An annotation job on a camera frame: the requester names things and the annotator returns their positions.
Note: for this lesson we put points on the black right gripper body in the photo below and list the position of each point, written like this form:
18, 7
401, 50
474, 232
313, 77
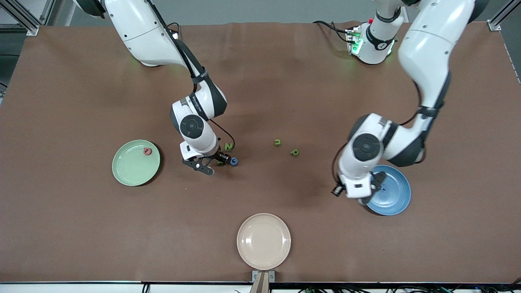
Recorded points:
220, 156

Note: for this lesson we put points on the green letter N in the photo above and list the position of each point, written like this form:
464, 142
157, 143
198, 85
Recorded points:
229, 146

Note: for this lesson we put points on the blue letter G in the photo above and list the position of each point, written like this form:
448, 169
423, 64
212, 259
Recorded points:
235, 164

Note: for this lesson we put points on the green letter p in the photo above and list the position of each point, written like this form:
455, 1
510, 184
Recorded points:
291, 153

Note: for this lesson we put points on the red letter Q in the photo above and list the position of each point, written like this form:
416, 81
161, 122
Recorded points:
145, 149

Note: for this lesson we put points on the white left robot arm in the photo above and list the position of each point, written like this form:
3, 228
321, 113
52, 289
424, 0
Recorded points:
427, 49

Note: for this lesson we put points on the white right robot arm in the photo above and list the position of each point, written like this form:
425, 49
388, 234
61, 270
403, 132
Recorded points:
138, 32

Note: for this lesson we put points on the blue plate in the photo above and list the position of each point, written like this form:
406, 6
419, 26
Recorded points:
395, 199

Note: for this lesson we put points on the brown table cover mat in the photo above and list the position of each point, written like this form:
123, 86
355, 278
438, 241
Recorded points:
260, 81

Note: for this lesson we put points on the green plate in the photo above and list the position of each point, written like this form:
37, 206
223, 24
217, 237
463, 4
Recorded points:
130, 167

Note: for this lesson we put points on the beige plate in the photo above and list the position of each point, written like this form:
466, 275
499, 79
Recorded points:
263, 241

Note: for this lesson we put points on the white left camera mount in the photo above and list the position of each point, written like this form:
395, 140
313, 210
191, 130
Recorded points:
354, 179

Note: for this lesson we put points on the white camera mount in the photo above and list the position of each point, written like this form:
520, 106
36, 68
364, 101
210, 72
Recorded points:
195, 150
354, 179

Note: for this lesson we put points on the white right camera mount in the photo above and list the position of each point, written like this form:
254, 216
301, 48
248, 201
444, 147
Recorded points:
195, 150

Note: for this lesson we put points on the metal camera stand bracket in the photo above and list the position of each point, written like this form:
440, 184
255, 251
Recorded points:
256, 276

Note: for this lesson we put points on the white table edge rail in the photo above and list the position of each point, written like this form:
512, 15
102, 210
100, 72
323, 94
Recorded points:
81, 289

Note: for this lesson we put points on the aluminium frame post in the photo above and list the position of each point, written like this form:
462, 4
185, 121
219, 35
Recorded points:
494, 25
32, 29

